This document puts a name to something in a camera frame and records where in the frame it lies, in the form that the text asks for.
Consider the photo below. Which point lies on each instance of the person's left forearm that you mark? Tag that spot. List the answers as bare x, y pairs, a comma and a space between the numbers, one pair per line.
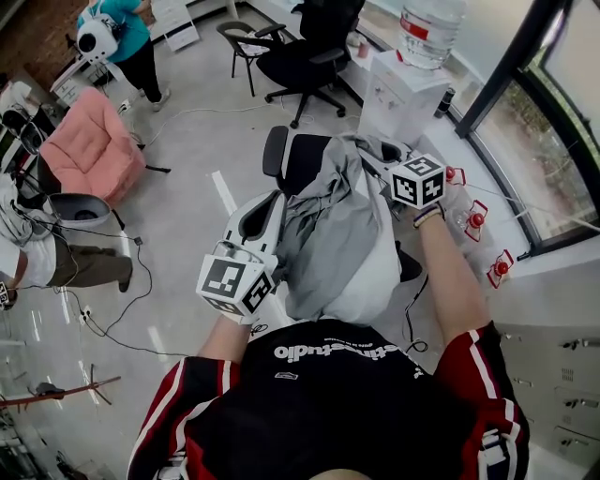
225, 340

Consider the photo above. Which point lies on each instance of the black mesh office chair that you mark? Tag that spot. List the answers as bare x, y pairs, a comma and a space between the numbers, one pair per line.
300, 65

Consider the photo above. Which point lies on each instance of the white power strip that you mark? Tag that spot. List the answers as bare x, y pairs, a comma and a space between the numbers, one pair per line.
85, 315

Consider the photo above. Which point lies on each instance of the pink padded armchair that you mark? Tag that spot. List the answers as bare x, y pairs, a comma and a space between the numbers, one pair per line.
89, 150

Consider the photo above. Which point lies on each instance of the braided wrist band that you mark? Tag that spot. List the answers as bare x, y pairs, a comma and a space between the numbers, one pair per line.
427, 216

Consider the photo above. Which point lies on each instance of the person's right forearm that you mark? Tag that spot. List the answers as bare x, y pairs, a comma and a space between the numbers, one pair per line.
450, 281

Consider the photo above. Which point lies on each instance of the person's black red jersey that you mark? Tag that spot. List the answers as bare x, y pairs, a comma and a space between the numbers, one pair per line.
328, 422

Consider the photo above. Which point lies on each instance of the large water bottle red label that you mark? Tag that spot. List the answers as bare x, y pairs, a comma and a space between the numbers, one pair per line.
429, 33

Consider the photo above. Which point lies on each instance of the pink cup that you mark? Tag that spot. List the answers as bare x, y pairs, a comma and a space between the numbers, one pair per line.
364, 50

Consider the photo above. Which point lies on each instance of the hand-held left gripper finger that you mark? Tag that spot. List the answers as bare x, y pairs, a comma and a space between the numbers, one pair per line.
232, 229
280, 225

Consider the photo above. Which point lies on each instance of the white side desk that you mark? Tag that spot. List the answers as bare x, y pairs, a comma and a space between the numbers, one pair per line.
70, 86

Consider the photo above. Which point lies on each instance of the black flask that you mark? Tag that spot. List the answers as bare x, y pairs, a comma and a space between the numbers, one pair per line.
444, 103

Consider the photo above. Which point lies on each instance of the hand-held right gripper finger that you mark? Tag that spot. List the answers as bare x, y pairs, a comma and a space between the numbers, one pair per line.
377, 175
405, 152

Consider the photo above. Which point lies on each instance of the black padded office chair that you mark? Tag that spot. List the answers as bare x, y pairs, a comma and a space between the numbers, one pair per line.
304, 159

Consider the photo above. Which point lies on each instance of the grey clothes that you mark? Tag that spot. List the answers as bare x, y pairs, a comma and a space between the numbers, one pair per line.
328, 234

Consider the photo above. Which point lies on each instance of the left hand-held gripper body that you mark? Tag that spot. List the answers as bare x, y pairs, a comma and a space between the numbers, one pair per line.
222, 279

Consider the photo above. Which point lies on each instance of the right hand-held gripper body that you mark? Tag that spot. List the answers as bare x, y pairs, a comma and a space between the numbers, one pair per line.
419, 169

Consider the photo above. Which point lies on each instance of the grey metal locker cabinet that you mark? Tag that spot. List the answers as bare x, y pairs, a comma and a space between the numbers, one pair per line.
553, 356

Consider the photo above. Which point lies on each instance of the white desk with drawers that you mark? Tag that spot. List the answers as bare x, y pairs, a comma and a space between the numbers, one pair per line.
175, 28

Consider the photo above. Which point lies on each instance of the white round backpack device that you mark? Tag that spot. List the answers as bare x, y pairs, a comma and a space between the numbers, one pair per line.
96, 40

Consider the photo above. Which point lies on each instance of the small dark chair patterned cushion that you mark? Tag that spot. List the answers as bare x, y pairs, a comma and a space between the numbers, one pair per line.
255, 47

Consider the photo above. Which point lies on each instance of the red-brown metal stand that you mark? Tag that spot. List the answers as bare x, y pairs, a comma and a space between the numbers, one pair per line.
70, 388

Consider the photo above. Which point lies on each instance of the white water dispenser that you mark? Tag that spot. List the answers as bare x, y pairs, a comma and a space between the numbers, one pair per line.
403, 103

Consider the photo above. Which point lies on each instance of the black window frame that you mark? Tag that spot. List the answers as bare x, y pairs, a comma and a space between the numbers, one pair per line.
504, 70

